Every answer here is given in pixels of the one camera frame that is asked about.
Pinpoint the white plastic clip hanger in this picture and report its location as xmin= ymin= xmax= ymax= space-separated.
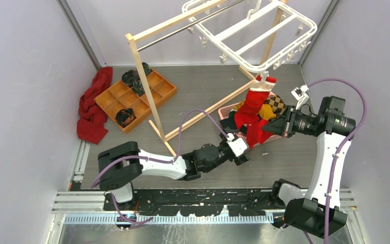
xmin=181 ymin=0 xmax=318 ymax=81

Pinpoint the argyle brown sock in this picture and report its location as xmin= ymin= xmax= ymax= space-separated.
xmin=264 ymin=95 xmax=287 ymax=115

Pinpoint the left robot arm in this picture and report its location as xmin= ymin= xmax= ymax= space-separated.
xmin=92 ymin=136 xmax=249 ymax=210

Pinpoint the red cloth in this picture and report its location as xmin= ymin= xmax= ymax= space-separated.
xmin=77 ymin=67 xmax=113 ymax=144

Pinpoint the wooden compartment tray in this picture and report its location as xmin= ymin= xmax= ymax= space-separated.
xmin=94 ymin=69 xmax=177 ymax=134

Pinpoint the rolled black orange sock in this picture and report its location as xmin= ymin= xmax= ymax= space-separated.
xmin=115 ymin=108 xmax=136 ymax=128

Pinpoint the rolled dark green sock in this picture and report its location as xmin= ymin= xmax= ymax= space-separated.
xmin=132 ymin=79 xmax=145 ymax=96

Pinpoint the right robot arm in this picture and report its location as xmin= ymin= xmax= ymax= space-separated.
xmin=262 ymin=96 xmax=356 ymax=239

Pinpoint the rolled teal sock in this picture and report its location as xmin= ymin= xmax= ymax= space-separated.
xmin=142 ymin=62 xmax=152 ymax=75

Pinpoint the red santa sock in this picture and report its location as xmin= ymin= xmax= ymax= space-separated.
xmin=235 ymin=75 xmax=277 ymax=129
xmin=246 ymin=119 xmax=274 ymax=148

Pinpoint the pink plastic basket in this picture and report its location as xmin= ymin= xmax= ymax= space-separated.
xmin=219 ymin=94 xmax=283 ymax=143

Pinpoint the mustard yellow sock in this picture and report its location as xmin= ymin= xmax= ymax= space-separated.
xmin=258 ymin=104 xmax=276 ymax=120

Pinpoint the wooden drying rack frame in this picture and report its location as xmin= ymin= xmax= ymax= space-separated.
xmin=125 ymin=0 xmax=288 ymax=157

